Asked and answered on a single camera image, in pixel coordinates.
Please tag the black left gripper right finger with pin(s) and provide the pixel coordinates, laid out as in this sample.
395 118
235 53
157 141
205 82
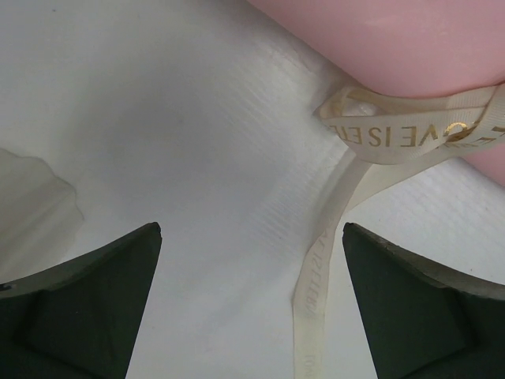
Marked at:
423 319

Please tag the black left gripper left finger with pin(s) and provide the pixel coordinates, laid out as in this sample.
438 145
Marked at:
80 319

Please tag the cream printed ribbon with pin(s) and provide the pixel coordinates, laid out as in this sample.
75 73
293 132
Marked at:
389 140

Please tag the pink wrapping paper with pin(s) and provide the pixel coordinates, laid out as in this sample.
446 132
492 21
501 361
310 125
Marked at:
402 48

